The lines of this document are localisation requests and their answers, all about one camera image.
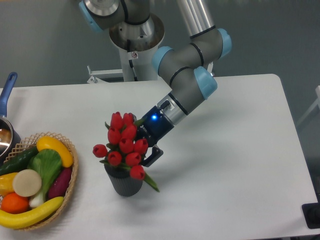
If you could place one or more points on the black device at table edge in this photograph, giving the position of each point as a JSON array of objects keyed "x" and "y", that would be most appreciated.
[{"x": 311, "y": 212}]

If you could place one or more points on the yellow bell pepper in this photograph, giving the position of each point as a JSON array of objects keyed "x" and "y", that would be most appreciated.
[{"x": 6, "y": 183}]

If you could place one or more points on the beige round slice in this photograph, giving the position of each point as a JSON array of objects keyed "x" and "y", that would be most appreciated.
[{"x": 27, "y": 183}]

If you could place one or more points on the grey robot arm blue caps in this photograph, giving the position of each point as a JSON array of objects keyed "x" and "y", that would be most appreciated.
[{"x": 137, "y": 33}]

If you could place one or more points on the dark green cucumber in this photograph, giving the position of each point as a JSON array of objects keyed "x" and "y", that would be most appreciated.
[{"x": 18, "y": 162}]

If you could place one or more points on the orange fruit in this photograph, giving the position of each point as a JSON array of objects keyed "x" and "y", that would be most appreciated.
[{"x": 14, "y": 204}]

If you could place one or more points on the blue handled saucepan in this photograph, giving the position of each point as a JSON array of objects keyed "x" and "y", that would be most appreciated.
[{"x": 8, "y": 136}]

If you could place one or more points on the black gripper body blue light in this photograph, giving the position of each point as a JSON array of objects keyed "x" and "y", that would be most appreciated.
[{"x": 153, "y": 126}]

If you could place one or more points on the woven wicker basket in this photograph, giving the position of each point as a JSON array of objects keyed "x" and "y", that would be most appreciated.
[{"x": 31, "y": 141}]

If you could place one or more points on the green bok choy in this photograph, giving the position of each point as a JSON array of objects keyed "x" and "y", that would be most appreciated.
[{"x": 47, "y": 163}]

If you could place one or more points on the dark grey ribbed vase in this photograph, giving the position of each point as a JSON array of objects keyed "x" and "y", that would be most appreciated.
[{"x": 121, "y": 181}]

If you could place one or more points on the purple sweet potato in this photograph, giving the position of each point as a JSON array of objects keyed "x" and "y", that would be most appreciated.
[{"x": 60, "y": 185}]

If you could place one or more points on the red tulip bouquet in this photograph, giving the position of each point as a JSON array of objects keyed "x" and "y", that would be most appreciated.
[{"x": 122, "y": 150}]

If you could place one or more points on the white furniture frame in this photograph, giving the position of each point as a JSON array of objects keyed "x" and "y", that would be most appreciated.
[{"x": 311, "y": 111}]

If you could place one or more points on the yellow banana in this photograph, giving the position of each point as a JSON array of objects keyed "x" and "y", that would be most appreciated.
[{"x": 31, "y": 217}]

